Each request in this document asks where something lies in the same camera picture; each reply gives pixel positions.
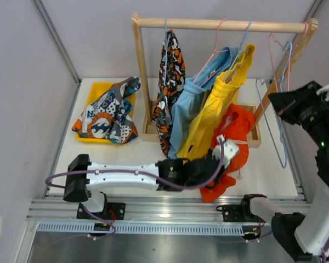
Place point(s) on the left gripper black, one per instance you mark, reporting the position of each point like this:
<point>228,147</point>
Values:
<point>220,175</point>

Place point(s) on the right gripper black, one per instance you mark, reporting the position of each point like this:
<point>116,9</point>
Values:
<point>292,99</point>

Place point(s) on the orange red shorts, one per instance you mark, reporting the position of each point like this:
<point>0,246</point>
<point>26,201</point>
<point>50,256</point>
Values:
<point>235,125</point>

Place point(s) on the blue patterned print shorts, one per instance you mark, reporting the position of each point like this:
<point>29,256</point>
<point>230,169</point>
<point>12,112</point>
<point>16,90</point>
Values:
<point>109,115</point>

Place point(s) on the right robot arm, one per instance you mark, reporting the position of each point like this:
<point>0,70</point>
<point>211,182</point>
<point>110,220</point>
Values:
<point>302,236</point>

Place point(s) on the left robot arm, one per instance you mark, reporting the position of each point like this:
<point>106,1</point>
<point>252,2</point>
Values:
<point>172,175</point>

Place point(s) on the yellow shorts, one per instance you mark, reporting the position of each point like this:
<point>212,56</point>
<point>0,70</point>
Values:
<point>214,106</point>

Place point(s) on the light blue shorts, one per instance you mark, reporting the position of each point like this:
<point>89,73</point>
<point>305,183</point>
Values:
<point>188,104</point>

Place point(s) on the black orange camouflage shorts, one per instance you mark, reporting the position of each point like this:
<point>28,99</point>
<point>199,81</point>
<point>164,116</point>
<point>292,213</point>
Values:
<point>169,94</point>

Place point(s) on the wooden clothes rack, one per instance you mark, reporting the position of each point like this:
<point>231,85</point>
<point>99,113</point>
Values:
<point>304,32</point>

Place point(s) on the yellow plastic tray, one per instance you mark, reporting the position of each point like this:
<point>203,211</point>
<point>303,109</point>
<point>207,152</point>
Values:
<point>96,90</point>

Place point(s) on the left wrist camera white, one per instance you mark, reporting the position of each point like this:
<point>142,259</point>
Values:
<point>225,151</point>

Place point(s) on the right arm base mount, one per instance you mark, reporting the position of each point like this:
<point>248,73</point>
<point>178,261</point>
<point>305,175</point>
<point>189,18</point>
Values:
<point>237,213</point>

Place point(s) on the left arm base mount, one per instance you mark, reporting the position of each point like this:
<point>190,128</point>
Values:
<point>113,211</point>

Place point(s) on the blue wire hanger far left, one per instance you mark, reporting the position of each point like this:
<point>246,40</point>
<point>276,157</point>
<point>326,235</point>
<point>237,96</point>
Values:
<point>166,51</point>

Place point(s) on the aluminium mounting rail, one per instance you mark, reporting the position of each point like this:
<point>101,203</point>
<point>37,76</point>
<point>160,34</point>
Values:
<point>138,209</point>

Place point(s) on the slotted cable duct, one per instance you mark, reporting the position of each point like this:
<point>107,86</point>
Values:
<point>132,228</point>

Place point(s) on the aluminium frame post left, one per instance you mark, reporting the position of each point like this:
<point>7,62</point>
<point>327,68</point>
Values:
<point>51,29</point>

